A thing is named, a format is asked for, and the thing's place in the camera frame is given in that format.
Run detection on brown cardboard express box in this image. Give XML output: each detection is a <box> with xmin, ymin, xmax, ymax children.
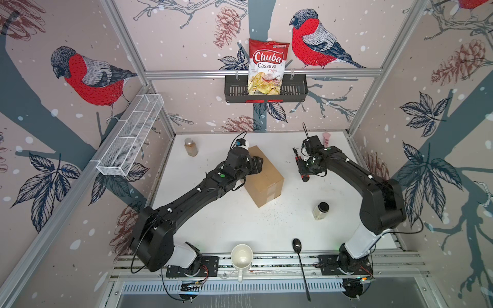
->
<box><xmin>245</xmin><ymin>146</ymin><xmax>285</xmax><ymax>208</ymax></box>

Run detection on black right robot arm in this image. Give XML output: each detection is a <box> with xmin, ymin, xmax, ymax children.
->
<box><xmin>297</xmin><ymin>139</ymin><xmax>406</xmax><ymax>261</ymax></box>

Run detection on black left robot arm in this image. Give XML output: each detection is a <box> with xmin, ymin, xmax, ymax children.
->
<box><xmin>129</xmin><ymin>146</ymin><xmax>263</xmax><ymax>274</ymax></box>

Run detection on black lid glass jar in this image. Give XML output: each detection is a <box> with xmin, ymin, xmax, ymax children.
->
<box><xmin>312</xmin><ymin>202</ymin><xmax>330</xmax><ymax>220</ymax></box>

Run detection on brown spice jar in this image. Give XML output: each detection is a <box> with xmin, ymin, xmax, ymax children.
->
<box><xmin>184</xmin><ymin>138</ymin><xmax>198</xmax><ymax>157</ymax></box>

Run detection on black long spoon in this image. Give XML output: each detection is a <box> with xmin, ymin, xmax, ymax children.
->
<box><xmin>292</xmin><ymin>238</ymin><xmax>311</xmax><ymax>302</ymax></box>

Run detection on cream ceramic mug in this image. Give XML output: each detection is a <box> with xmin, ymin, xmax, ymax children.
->
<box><xmin>231</xmin><ymin>244</ymin><xmax>254</xmax><ymax>283</ymax></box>

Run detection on Chuba cassava chips bag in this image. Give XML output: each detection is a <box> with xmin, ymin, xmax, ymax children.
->
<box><xmin>247</xmin><ymin>39</ymin><xmax>290</xmax><ymax>95</ymax></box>

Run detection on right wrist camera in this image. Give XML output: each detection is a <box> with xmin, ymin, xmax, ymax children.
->
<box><xmin>302</xmin><ymin>136</ymin><xmax>324</xmax><ymax>156</ymax></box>

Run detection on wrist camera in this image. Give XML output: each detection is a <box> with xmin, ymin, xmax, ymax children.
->
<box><xmin>234</xmin><ymin>138</ymin><xmax>249</xmax><ymax>150</ymax></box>
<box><xmin>302</xmin><ymin>136</ymin><xmax>324</xmax><ymax>156</ymax></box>

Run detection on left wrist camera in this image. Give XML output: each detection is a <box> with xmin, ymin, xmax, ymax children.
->
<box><xmin>234</xmin><ymin>138</ymin><xmax>249</xmax><ymax>150</ymax></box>

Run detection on black wire wall basket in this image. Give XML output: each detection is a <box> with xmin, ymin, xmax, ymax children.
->
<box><xmin>225</xmin><ymin>73</ymin><xmax>308</xmax><ymax>103</ymax></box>

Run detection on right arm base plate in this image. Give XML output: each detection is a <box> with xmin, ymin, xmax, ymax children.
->
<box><xmin>316</xmin><ymin>254</ymin><xmax>373</xmax><ymax>276</ymax></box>

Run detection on aluminium front rail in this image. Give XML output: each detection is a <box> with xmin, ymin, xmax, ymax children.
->
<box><xmin>108</xmin><ymin>249</ymin><xmax>431</xmax><ymax>282</ymax></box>

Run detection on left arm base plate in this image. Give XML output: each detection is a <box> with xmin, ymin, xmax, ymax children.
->
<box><xmin>166</xmin><ymin>255</ymin><xmax>219</xmax><ymax>278</ymax></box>

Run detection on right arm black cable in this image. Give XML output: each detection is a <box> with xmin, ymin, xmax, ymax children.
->
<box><xmin>381</xmin><ymin>192</ymin><xmax>424</xmax><ymax>255</ymax></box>

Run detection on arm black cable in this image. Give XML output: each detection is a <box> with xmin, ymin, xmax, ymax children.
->
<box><xmin>381</xmin><ymin>192</ymin><xmax>424</xmax><ymax>255</ymax></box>
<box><xmin>159</xmin><ymin>265</ymin><xmax>209</xmax><ymax>302</ymax></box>

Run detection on white wire mesh shelf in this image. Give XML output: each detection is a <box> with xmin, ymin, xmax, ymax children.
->
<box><xmin>96</xmin><ymin>94</ymin><xmax>164</xmax><ymax>177</ymax></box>

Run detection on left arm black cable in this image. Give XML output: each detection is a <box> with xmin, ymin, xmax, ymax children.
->
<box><xmin>159</xmin><ymin>265</ymin><xmax>209</xmax><ymax>302</ymax></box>

